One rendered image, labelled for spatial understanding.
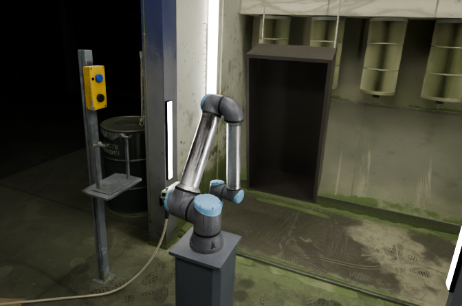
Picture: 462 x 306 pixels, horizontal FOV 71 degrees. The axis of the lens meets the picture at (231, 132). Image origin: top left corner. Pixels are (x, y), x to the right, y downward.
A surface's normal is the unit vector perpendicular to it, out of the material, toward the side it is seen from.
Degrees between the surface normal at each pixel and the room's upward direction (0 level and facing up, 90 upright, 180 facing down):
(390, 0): 90
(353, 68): 90
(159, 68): 90
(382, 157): 57
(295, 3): 90
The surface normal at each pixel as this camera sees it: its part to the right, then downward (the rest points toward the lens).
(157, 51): -0.39, 0.25
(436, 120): -0.30, -0.31
